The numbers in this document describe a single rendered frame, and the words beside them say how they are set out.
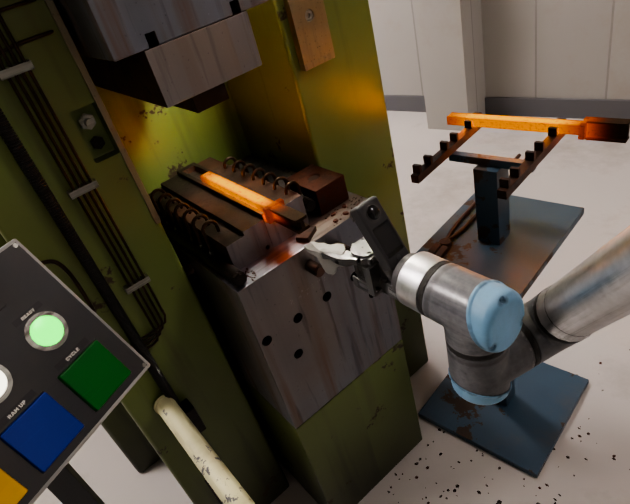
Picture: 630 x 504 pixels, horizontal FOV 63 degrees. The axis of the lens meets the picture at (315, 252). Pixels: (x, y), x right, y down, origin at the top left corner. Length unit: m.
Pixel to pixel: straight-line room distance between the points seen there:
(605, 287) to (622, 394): 1.27
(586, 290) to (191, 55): 0.69
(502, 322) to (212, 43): 0.64
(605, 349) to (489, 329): 1.38
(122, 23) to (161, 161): 0.63
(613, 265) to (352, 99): 0.84
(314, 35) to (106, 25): 0.50
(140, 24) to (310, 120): 0.50
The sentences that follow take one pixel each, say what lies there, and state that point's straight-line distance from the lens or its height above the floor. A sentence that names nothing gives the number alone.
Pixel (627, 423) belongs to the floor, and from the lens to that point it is 1.89.
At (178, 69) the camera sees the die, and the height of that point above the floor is 1.32.
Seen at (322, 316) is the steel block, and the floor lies 0.72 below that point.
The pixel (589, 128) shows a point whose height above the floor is 0.94.
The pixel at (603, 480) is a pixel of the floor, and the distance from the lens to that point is 1.77.
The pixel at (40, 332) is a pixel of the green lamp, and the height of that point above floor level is 1.09.
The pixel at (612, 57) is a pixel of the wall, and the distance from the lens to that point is 3.49.
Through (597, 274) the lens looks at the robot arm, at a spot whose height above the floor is 1.06.
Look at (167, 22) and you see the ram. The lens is 0.92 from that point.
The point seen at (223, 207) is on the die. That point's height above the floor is 0.99.
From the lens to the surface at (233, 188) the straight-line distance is 1.19.
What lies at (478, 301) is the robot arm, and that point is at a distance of 0.71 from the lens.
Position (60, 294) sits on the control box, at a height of 1.11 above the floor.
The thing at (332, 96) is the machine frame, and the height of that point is 1.10.
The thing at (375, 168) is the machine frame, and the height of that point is 0.86.
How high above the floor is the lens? 1.50
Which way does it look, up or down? 34 degrees down
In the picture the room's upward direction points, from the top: 17 degrees counter-clockwise
